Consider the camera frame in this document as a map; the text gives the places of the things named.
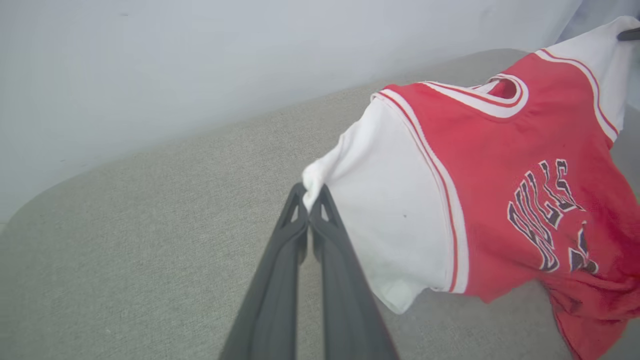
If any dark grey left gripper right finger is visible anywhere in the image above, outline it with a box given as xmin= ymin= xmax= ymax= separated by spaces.
xmin=309 ymin=184 xmax=401 ymax=360

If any red white basketball jersey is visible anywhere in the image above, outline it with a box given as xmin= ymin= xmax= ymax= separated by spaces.
xmin=302 ymin=15 xmax=640 ymax=360

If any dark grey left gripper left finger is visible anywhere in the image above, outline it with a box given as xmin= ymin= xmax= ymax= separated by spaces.
xmin=219 ymin=182 xmax=309 ymax=360

